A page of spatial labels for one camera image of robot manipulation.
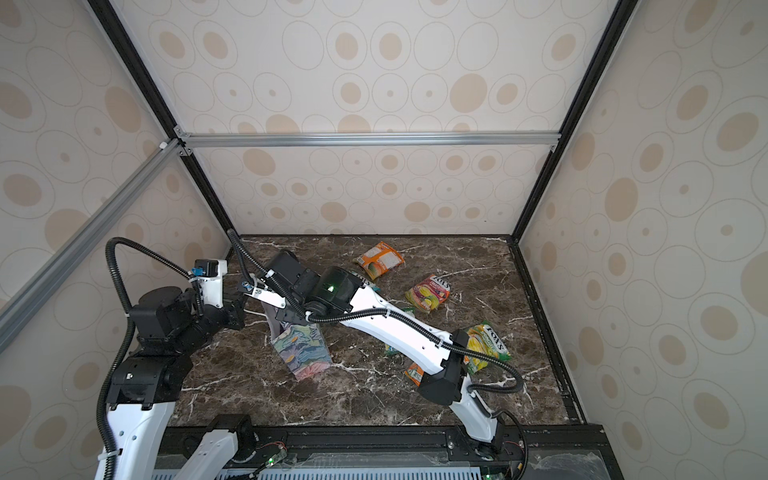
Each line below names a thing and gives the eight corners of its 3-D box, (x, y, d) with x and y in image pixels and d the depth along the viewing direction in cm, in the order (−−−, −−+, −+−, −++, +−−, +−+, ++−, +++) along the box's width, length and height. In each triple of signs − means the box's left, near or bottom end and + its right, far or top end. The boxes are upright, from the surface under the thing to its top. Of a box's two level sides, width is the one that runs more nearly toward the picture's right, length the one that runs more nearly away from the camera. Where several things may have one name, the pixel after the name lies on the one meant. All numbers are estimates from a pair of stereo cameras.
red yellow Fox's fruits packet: (406, 301, 103) (406, 292, 99) (428, 280, 109) (430, 270, 105) (429, 319, 99) (431, 310, 95) (451, 296, 105) (454, 286, 100)
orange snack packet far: (375, 282, 108) (374, 276, 106) (356, 264, 114) (355, 258, 111) (404, 262, 114) (404, 256, 112) (385, 246, 120) (385, 240, 117)
